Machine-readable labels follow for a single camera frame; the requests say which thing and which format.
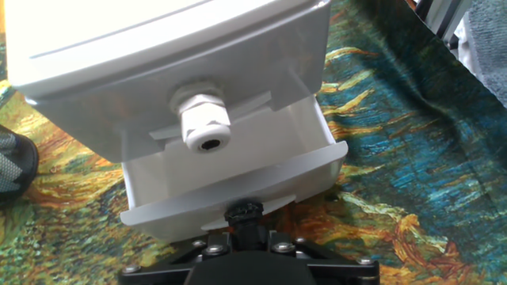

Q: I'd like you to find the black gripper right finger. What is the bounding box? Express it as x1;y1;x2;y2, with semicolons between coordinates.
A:
269;230;381;285

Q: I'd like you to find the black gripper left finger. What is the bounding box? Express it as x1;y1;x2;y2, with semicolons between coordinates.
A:
118;231;233;285

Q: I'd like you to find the white plastic drawer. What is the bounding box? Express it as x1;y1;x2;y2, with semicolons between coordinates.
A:
120;94;349;243

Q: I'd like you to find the sunflower painting tablecloth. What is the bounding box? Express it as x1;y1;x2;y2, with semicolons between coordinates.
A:
0;0;507;285

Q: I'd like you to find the black mesh pen holder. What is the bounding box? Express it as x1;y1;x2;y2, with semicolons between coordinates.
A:
0;124;40;203

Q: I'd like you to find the white plastic lidded box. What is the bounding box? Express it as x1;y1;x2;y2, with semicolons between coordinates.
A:
3;0;333;164

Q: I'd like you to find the dark grey cloth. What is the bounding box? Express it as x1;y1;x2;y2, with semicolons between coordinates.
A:
461;0;507;108

